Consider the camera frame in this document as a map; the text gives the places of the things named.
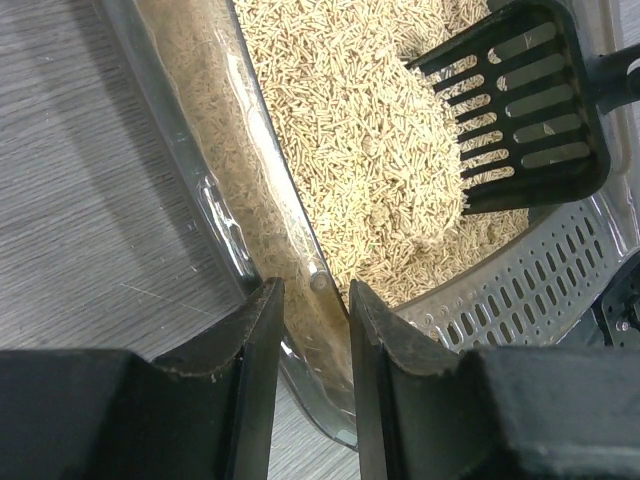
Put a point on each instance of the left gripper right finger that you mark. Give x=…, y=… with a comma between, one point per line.
x=407, y=398

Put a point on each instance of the dark green litter box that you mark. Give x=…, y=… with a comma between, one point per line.
x=190, y=64

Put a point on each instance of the beige cat litter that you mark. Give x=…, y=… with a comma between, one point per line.
x=371, y=145

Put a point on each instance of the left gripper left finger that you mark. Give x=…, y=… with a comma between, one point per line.
x=221, y=422

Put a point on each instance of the black slotted litter scoop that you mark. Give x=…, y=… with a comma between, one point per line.
x=548, y=96

